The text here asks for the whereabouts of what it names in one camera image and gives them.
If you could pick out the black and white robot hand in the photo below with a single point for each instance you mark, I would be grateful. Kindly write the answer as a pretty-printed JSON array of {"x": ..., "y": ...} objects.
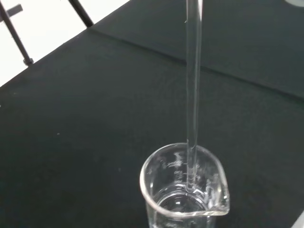
[{"x": 295, "y": 2}]

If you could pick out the clear glass beaker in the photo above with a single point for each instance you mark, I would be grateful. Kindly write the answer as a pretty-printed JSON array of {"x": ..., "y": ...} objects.
[{"x": 166, "y": 204}]

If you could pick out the black tripod leg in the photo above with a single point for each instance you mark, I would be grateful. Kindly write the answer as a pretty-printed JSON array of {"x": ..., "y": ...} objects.
[
  {"x": 16, "y": 38},
  {"x": 83, "y": 14}
]

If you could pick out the black bench cloth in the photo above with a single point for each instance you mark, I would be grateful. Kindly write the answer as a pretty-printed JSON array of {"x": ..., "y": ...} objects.
[{"x": 83, "y": 130}]

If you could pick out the black tape strip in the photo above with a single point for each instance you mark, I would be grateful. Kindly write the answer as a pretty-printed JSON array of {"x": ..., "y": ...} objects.
[{"x": 14, "y": 10}]

